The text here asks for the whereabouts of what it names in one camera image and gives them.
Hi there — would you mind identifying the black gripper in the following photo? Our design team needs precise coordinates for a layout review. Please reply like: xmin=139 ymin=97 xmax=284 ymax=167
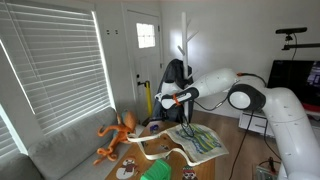
xmin=154 ymin=106 xmax=168 ymax=122

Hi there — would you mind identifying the small cartoon figure sticker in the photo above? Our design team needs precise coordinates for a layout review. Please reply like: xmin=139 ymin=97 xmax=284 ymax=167
xmin=158 ymin=143 xmax=171 ymax=152

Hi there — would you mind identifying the orange octopus plush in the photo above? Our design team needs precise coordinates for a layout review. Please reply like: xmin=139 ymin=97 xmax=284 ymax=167
xmin=92 ymin=109 xmax=138 ymax=166

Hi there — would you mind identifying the dark puffer jacket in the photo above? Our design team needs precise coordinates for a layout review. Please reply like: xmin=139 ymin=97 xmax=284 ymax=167
xmin=151 ymin=58 xmax=196 ymax=124

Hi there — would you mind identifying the white printed tote bag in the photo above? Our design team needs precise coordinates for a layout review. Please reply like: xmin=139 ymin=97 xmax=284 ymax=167
xmin=127 ymin=122 xmax=230 ymax=168

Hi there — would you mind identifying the white door with window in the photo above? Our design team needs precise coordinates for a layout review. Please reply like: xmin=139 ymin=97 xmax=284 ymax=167
xmin=123 ymin=9 xmax=165 ymax=125

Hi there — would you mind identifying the green plastic printed block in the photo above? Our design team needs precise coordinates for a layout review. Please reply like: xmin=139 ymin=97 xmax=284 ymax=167
xmin=140 ymin=158 xmax=173 ymax=180

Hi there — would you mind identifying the snowman sticker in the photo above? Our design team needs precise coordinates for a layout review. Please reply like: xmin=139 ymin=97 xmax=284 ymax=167
xmin=115 ymin=156 xmax=140 ymax=180

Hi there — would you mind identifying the elf sticker with sunglasses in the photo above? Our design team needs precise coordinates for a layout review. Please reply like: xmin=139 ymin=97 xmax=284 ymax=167
xmin=181 ymin=165 xmax=199 ymax=180

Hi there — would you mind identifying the white coat rack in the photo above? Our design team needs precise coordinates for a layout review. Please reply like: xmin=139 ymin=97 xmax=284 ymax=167
xmin=176 ymin=11 xmax=200 ymax=124

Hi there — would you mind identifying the white low cabinet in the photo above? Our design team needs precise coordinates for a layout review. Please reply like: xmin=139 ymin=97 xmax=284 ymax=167
xmin=237 ymin=110 xmax=278 ymax=138

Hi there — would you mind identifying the grey fabric sofa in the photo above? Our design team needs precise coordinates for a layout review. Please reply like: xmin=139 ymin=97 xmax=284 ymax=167
xmin=0 ymin=106 xmax=148 ymax=180

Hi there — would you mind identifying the wide white window blind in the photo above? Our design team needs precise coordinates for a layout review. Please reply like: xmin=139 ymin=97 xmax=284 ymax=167
xmin=0 ymin=0 xmax=113 ymax=136

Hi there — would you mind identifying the black monitor screen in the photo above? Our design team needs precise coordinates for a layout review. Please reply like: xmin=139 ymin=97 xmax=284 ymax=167
xmin=267 ymin=59 xmax=320 ymax=108

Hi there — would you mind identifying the narrow white window blind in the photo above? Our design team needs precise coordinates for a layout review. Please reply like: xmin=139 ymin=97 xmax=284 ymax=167
xmin=0 ymin=105 xmax=28 ymax=158

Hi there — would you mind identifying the yellow stick with black handle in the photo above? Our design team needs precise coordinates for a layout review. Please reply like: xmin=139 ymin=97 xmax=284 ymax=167
xmin=137 ymin=80 xmax=154 ymax=120

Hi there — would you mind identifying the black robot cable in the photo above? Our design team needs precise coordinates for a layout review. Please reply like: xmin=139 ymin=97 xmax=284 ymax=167
xmin=179 ymin=111 xmax=198 ymax=139

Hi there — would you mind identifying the aluminium extrusion frame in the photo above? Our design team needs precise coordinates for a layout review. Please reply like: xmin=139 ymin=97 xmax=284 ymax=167
xmin=254 ymin=163 xmax=280 ymax=180

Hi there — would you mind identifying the black camera on boom stand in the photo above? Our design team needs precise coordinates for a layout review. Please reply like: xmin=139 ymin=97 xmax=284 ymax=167
xmin=275 ymin=26 xmax=320 ymax=52

